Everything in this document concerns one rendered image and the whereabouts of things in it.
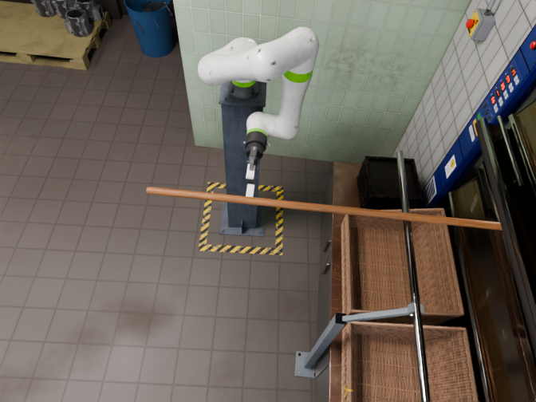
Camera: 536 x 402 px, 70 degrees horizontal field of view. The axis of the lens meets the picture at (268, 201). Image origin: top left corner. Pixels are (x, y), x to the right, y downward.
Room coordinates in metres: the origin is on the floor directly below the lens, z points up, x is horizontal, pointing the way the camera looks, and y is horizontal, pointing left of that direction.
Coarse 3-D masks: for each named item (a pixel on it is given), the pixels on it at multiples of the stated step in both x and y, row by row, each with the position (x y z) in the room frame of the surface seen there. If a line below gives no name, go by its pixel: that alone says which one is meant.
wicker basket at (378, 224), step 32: (352, 224) 1.12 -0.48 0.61; (384, 224) 1.12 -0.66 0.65; (416, 224) 1.12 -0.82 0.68; (352, 256) 0.93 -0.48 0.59; (416, 256) 0.96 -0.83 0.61; (448, 256) 0.86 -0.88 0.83; (352, 288) 0.75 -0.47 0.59; (448, 288) 0.72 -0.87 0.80; (384, 320) 0.58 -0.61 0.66; (448, 320) 0.58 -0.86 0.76
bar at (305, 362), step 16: (400, 160) 1.13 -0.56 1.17; (400, 176) 1.04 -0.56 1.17; (400, 192) 0.96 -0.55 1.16; (416, 288) 0.54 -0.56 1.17; (416, 304) 0.48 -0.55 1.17; (336, 320) 0.47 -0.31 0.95; (352, 320) 0.47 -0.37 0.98; (416, 320) 0.43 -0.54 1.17; (416, 336) 0.37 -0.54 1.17; (304, 352) 0.55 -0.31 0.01; (320, 352) 0.46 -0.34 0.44; (416, 352) 0.32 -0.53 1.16; (304, 368) 0.45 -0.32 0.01
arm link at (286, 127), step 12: (288, 84) 1.18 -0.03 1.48; (300, 84) 1.18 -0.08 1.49; (288, 96) 1.19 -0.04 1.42; (300, 96) 1.19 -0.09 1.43; (288, 108) 1.19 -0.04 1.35; (300, 108) 1.21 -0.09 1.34; (276, 120) 1.22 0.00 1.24; (288, 120) 1.19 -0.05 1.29; (276, 132) 1.19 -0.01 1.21; (288, 132) 1.19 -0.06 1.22
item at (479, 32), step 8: (472, 16) 1.80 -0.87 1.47; (480, 16) 1.74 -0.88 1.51; (488, 16) 1.75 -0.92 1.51; (480, 24) 1.71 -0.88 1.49; (488, 24) 1.71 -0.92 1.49; (472, 32) 1.72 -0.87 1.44; (480, 32) 1.71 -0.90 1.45; (488, 32) 1.71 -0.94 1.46; (472, 40) 1.71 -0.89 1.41; (480, 40) 1.71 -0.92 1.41
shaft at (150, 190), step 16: (160, 192) 0.82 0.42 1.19; (176, 192) 0.83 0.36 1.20; (192, 192) 0.83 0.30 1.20; (304, 208) 0.82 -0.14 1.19; (320, 208) 0.82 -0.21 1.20; (336, 208) 0.83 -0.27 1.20; (352, 208) 0.83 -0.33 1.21; (448, 224) 0.81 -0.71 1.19; (464, 224) 0.81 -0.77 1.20; (480, 224) 0.82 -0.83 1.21; (496, 224) 0.82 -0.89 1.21
